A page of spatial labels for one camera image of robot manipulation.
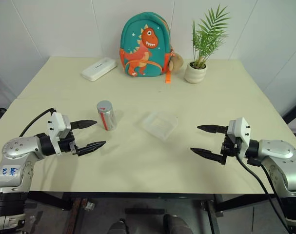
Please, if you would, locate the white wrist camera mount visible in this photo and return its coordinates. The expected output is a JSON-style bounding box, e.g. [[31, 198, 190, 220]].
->
[[229, 117, 251, 156], [47, 112, 72, 155]]

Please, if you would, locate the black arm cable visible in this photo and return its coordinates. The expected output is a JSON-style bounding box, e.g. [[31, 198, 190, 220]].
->
[[19, 108, 57, 137], [236, 154, 294, 234]]

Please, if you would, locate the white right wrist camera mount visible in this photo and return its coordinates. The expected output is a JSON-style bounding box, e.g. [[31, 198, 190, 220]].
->
[[229, 117, 251, 156]]

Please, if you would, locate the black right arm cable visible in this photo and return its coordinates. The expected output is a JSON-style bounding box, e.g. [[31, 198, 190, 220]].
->
[[236, 154, 294, 234]]

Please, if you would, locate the teal dinosaur backpack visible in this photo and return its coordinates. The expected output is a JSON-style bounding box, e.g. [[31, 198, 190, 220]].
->
[[119, 13, 176, 84]]

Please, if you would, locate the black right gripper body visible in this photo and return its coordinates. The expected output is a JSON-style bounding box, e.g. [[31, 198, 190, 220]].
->
[[220, 128, 241, 157]]

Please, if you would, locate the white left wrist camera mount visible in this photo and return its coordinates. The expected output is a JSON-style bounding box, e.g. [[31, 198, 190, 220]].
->
[[47, 112, 72, 155]]

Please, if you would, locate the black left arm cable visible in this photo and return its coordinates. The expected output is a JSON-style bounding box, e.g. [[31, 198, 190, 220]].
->
[[19, 108, 57, 137]]

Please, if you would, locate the dark rounded foot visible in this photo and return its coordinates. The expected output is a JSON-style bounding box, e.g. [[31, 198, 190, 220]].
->
[[163, 213, 193, 234], [108, 218, 129, 234]]

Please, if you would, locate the dark rounded right foot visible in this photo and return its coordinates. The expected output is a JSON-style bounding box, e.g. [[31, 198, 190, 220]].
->
[[163, 213, 193, 234]]

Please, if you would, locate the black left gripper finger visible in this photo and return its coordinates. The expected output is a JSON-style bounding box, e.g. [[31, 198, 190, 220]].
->
[[70, 119, 98, 130], [76, 140, 107, 156]]

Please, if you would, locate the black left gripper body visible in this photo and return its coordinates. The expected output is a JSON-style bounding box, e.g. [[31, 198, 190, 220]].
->
[[56, 129, 79, 156]]

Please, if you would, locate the dark rounded left foot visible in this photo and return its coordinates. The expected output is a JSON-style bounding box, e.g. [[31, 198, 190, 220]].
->
[[108, 218, 129, 234]]

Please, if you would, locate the white rectangular case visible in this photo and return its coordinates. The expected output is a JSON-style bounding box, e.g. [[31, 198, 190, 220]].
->
[[80, 57, 118, 80]]

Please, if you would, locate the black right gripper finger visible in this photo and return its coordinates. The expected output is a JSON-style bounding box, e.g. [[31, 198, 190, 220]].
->
[[190, 147, 227, 166], [197, 124, 229, 135]]

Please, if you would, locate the green potted plant white pot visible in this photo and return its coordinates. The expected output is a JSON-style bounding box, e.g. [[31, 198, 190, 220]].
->
[[183, 4, 232, 84]]

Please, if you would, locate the clear plastic container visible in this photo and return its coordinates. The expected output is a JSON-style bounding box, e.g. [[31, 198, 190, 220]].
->
[[140, 111, 179, 141]]

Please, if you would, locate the black metal table frame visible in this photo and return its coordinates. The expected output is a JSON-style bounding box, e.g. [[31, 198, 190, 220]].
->
[[25, 191, 275, 234]]

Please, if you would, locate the silver can with red stripe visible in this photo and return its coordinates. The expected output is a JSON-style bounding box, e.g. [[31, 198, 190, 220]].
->
[[97, 100, 118, 132]]

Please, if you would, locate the tan plush keychain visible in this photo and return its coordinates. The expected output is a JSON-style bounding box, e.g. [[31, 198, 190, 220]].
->
[[168, 52, 184, 73]]

